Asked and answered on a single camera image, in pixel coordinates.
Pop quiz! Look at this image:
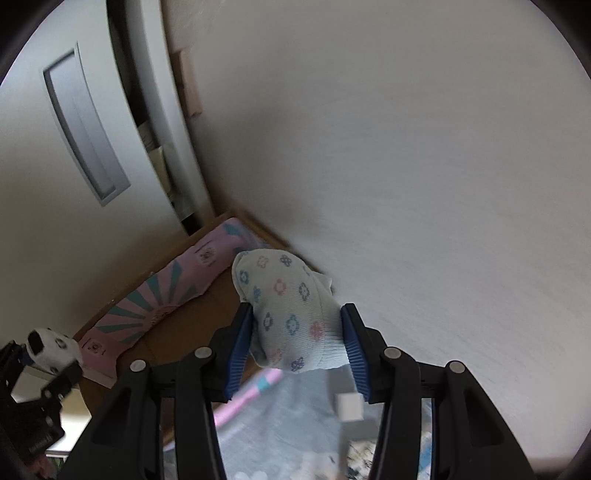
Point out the floral white sock bundle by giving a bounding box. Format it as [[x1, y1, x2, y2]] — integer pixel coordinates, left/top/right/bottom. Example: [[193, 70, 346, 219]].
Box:
[[231, 248, 349, 374]]

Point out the small white cube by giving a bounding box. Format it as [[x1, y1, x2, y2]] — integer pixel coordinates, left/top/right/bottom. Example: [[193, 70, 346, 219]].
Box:
[[335, 392, 363, 422]]

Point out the pink lined cardboard box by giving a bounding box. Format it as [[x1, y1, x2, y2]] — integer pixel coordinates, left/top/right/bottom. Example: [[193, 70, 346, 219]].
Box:
[[74, 211, 288, 413]]

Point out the floral light blue bedsheet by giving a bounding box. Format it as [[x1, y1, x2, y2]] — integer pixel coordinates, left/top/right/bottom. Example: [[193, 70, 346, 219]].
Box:
[[214, 367, 383, 479]]

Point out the white sliding closet door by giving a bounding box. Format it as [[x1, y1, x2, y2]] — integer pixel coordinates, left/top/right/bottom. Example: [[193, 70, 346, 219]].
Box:
[[1, 1, 186, 341]]

